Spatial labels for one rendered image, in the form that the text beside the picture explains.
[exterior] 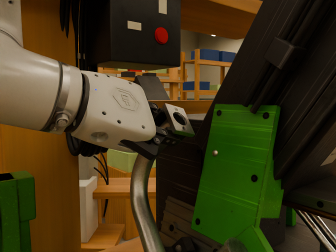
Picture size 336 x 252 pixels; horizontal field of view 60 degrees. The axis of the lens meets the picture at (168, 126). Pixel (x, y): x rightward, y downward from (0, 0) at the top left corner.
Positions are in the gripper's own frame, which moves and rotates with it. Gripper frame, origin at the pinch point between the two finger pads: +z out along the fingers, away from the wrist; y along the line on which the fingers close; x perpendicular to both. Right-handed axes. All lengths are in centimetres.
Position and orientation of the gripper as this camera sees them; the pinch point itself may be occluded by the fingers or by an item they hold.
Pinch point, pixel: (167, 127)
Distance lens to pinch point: 45.2
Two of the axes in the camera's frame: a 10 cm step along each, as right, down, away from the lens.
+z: 7.6, 2.0, 6.2
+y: -2.8, -7.6, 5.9
